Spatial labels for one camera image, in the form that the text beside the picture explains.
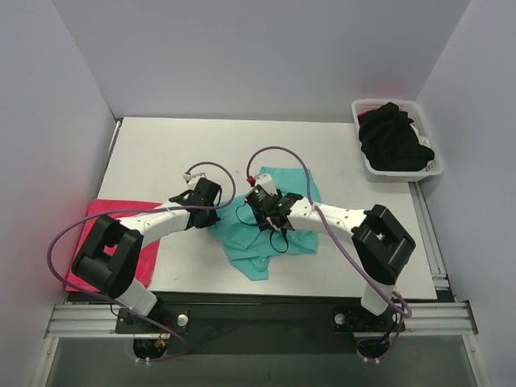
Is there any aluminium right side rail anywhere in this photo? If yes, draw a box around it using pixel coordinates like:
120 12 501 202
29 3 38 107
409 182 457 302

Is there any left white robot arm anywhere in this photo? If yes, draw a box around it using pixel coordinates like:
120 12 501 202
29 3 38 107
72 176 222 332

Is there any aluminium rail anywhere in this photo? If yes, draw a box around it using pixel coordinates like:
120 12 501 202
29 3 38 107
45 302 478 339
105 119 123 169
409 182 457 302

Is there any aluminium left side rail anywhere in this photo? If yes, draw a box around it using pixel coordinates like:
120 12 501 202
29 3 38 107
105 119 123 169

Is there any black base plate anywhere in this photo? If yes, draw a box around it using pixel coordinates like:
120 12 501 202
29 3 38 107
115 292 405 356

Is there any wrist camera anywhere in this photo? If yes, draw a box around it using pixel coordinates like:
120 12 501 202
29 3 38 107
247 173 277 195
183 173 206 189

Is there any folded pink t shirt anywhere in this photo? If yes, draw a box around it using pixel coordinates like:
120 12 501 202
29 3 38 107
65 199 160 299

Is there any white garment in basket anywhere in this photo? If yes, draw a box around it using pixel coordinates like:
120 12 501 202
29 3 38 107
410 124 432 149

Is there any black t shirt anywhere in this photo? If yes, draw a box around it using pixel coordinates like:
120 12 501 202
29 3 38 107
358 102 435 172

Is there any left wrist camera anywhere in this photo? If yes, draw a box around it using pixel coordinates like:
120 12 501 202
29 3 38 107
183 173 206 189

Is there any white plastic laundry basket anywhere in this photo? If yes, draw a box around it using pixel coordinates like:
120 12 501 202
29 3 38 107
352 99 443 182

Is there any red t shirt in basket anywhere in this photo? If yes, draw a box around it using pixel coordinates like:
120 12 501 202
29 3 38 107
357 111 369 122

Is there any aluminium front rail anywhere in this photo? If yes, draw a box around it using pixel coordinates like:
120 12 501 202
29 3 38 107
45 302 478 339

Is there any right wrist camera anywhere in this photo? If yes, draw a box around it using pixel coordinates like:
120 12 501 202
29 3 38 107
247 173 277 195

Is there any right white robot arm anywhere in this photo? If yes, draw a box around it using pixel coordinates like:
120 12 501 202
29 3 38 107
244 185 416 329

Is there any teal t shirt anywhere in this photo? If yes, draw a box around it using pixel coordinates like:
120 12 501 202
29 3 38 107
208 166 321 281

